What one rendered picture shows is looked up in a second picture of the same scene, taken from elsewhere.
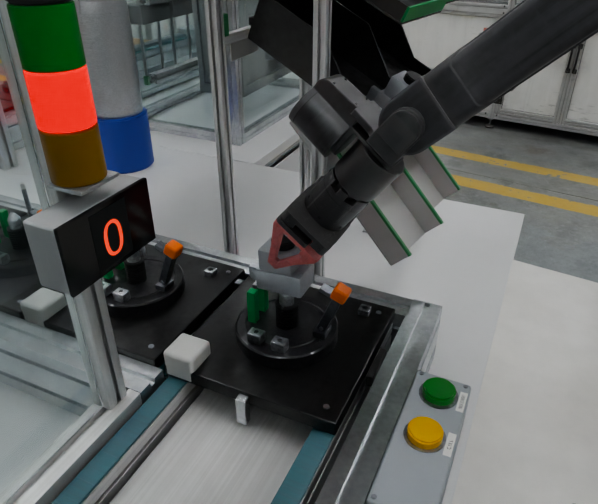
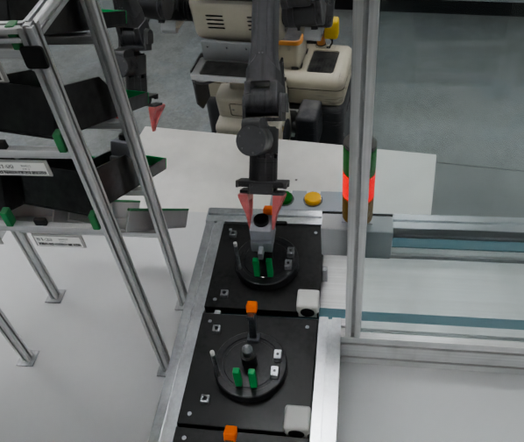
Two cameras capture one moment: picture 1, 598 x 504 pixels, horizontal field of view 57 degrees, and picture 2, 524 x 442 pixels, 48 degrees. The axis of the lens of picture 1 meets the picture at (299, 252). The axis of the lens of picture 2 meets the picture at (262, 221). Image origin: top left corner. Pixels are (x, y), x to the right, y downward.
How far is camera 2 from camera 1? 1.23 m
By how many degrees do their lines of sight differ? 75
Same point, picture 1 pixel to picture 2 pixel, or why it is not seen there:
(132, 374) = (327, 333)
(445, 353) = not seen: hidden behind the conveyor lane
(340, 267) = (123, 304)
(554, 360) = (201, 187)
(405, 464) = (331, 203)
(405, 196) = (123, 213)
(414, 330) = (233, 217)
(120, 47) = not seen: outside the picture
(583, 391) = (223, 176)
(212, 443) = (342, 290)
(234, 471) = not seen: hidden behind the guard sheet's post
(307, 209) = (273, 181)
